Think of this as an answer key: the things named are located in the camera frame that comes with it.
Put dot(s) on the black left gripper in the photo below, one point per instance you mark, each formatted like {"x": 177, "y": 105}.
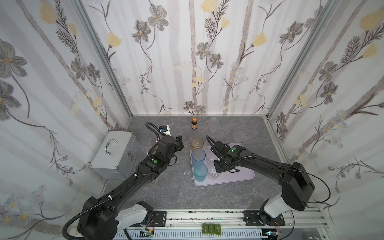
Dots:
{"x": 177, "y": 143}

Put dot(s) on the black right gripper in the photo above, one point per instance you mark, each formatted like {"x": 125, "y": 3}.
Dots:
{"x": 217, "y": 147}

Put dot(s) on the yellow plastic cup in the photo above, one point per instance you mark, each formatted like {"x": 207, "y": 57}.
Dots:
{"x": 197, "y": 143}

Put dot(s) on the clear faceted glass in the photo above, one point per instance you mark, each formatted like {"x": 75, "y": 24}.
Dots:
{"x": 145, "y": 144}
{"x": 213, "y": 175}
{"x": 210, "y": 155}

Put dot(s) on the blue plastic cup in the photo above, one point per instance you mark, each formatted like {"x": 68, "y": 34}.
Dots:
{"x": 198, "y": 157}

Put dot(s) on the teal plastic cup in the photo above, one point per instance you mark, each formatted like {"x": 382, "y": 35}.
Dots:
{"x": 200, "y": 172}

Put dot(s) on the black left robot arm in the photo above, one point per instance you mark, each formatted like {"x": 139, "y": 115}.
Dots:
{"x": 98, "y": 219}

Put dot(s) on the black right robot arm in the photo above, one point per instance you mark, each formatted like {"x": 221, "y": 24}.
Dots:
{"x": 297, "y": 186}

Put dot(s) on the lilac plastic tray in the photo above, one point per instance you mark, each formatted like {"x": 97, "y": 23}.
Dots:
{"x": 226, "y": 177}

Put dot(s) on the brown bottle orange cap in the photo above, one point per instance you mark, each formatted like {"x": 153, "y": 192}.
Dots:
{"x": 194, "y": 124}

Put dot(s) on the silver metal case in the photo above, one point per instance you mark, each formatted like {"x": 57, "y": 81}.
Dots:
{"x": 116, "y": 155}

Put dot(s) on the green connector block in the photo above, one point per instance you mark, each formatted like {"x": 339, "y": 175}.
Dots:
{"x": 211, "y": 229}

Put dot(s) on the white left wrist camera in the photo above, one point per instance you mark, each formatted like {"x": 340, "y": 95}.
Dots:
{"x": 165, "y": 130}

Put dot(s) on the aluminium rail frame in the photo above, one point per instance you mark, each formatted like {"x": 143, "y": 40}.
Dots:
{"x": 136, "y": 223}

